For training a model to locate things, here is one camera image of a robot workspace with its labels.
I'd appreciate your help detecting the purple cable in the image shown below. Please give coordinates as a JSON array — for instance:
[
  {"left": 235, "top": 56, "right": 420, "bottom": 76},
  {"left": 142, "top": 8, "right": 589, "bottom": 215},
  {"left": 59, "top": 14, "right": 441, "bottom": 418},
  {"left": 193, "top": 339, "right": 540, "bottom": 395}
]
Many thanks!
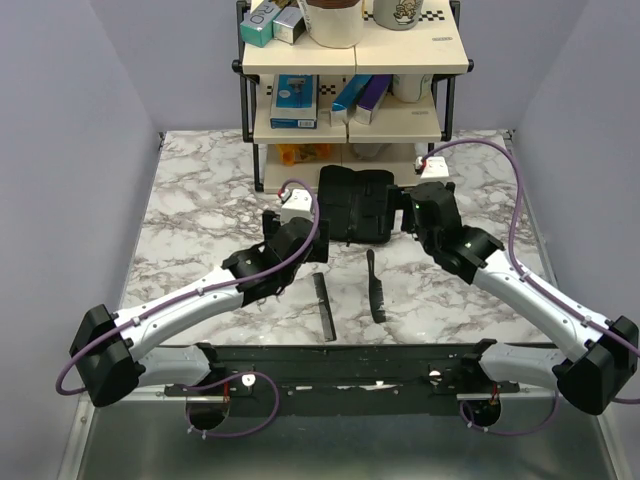
[
  {"left": 54, "top": 178, "right": 321, "bottom": 441},
  {"left": 419, "top": 138, "right": 640, "bottom": 435}
]

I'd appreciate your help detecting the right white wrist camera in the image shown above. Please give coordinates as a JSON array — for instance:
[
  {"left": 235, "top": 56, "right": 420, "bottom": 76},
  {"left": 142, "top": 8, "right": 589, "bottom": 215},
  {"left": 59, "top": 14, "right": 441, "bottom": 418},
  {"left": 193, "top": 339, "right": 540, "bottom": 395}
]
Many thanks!
[{"left": 414, "top": 156, "right": 449, "bottom": 183}]

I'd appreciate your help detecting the orange snack bag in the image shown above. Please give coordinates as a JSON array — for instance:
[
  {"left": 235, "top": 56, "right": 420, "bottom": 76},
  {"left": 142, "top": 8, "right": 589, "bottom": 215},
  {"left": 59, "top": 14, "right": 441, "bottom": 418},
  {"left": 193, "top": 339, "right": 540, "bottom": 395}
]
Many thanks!
[{"left": 275, "top": 143, "right": 331, "bottom": 166}]

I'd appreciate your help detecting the beige three-tier shelf rack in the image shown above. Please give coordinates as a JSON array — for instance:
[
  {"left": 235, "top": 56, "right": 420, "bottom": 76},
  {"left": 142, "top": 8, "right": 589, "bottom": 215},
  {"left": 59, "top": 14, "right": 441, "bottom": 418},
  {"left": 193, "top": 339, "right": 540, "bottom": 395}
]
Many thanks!
[{"left": 232, "top": 1, "right": 474, "bottom": 193}]

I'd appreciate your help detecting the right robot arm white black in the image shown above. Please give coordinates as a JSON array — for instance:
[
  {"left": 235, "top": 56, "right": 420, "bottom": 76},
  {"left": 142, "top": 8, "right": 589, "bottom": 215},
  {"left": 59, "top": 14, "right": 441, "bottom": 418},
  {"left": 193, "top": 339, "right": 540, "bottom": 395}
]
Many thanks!
[{"left": 388, "top": 182, "right": 639, "bottom": 415}]

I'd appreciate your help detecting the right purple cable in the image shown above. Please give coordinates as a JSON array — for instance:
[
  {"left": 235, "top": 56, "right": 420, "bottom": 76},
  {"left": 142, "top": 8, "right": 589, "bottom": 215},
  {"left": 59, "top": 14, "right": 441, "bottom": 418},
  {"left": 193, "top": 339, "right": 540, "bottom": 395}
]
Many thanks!
[{"left": 419, "top": 138, "right": 640, "bottom": 435}]

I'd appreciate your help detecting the white printed mug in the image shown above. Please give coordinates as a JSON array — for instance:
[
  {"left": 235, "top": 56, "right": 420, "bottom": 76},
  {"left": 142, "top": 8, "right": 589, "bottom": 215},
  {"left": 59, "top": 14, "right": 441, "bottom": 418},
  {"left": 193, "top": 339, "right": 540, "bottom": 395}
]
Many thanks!
[{"left": 373, "top": 0, "right": 423, "bottom": 31}]

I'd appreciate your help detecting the straight black barber comb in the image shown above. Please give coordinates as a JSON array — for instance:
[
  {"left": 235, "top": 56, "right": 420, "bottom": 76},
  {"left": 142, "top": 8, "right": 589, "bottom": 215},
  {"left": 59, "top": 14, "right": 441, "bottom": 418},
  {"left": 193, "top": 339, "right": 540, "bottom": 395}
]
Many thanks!
[{"left": 312, "top": 273, "right": 337, "bottom": 342}]

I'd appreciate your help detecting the blue razor package box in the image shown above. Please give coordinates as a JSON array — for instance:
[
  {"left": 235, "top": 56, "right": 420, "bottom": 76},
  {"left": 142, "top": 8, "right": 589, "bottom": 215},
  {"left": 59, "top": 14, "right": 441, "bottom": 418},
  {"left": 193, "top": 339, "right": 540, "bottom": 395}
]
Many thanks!
[{"left": 270, "top": 74, "right": 318, "bottom": 129}]

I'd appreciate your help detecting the blue toothpaste box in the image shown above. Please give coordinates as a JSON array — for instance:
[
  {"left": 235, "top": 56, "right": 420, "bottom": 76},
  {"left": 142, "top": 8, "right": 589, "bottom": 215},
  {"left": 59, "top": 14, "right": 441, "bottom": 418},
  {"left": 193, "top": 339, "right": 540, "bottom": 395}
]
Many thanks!
[{"left": 330, "top": 74, "right": 371, "bottom": 127}]

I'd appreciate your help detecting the teal white carton box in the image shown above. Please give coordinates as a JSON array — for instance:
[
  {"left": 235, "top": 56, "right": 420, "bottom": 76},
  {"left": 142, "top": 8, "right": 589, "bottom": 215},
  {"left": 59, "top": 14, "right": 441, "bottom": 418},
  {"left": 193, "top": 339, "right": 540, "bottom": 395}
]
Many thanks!
[{"left": 240, "top": 1, "right": 282, "bottom": 48}]

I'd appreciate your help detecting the grey pouch on shelf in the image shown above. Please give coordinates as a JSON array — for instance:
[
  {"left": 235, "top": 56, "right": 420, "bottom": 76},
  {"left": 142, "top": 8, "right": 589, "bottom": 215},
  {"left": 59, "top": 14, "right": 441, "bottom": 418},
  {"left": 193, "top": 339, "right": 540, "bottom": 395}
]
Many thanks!
[{"left": 351, "top": 143, "right": 388, "bottom": 160}]

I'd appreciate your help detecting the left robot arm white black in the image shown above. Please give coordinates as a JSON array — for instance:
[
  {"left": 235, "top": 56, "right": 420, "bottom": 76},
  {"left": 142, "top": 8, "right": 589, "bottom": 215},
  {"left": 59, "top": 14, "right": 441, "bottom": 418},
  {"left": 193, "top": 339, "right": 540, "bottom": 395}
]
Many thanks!
[{"left": 70, "top": 211, "right": 329, "bottom": 407}]

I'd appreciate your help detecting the silver grey small box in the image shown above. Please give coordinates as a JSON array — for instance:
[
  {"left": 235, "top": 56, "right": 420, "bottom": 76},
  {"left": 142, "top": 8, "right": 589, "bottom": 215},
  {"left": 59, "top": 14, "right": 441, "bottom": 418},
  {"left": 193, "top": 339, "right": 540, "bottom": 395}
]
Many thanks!
[{"left": 273, "top": 5, "right": 306, "bottom": 45}]

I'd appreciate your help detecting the black zip tool case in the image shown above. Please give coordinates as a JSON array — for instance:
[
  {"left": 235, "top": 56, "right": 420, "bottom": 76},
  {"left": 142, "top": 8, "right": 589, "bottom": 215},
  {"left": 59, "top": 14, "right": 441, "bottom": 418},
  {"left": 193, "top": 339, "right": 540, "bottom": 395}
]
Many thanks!
[{"left": 318, "top": 165, "right": 395, "bottom": 245}]

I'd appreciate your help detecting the curved black handle comb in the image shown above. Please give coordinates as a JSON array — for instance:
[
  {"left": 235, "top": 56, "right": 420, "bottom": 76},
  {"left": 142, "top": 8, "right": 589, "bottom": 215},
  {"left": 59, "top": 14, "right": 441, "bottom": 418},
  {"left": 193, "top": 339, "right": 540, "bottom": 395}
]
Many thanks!
[{"left": 366, "top": 249, "right": 386, "bottom": 324}]

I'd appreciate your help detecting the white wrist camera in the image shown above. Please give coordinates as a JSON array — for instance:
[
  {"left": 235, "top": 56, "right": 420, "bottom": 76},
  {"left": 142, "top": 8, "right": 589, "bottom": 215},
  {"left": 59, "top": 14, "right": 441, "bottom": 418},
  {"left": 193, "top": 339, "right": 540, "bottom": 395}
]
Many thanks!
[
  {"left": 414, "top": 156, "right": 449, "bottom": 183},
  {"left": 278, "top": 189, "right": 313, "bottom": 224}
]

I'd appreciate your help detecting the white round tub brown lid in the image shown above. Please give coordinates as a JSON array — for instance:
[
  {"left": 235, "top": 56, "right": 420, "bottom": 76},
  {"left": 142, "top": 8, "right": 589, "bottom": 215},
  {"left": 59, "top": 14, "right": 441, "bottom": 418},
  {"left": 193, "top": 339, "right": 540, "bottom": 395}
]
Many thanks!
[{"left": 297, "top": 0, "right": 364, "bottom": 49}]

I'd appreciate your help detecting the purple toothpaste box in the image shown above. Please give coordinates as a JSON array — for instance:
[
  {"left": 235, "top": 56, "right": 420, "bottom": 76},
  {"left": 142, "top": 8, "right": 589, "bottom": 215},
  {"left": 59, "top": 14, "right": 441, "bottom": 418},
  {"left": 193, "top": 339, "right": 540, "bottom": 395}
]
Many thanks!
[{"left": 353, "top": 74, "right": 392, "bottom": 125}]

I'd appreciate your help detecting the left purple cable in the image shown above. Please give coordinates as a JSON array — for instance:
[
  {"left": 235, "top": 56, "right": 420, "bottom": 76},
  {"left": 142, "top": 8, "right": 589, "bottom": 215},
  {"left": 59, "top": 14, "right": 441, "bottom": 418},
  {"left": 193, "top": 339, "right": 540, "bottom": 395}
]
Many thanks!
[{"left": 54, "top": 178, "right": 321, "bottom": 441}]

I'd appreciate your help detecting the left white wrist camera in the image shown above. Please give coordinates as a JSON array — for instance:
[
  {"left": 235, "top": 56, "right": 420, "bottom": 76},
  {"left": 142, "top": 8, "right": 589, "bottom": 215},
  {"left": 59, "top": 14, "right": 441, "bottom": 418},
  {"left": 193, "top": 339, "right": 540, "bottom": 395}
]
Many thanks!
[{"left": 278, "top": 189, "right": 313, "bottom": 224}]

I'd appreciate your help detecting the white green cup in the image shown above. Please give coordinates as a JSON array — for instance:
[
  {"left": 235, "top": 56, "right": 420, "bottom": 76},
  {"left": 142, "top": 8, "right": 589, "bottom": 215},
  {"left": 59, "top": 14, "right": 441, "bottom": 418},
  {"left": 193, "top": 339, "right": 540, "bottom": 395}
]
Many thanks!
[{"left": 391, "top": 74, "right": 433, "bottom": 103}]

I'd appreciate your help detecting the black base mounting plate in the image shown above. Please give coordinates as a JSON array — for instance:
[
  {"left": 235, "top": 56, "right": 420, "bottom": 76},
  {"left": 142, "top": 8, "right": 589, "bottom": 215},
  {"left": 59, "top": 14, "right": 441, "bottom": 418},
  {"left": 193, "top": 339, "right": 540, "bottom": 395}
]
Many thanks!
[{"left": 165, "top": 344, "right": 519, "bottom": 417}]

